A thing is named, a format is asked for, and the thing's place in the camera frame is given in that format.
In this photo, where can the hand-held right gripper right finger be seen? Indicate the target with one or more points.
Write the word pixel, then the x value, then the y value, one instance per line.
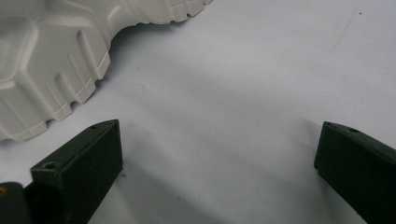
pixel 358 168

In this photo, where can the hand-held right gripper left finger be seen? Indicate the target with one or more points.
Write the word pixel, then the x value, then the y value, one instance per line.
pixel 77 174

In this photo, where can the blue and white sneaker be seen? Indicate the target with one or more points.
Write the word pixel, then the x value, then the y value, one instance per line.
pixel 53 59

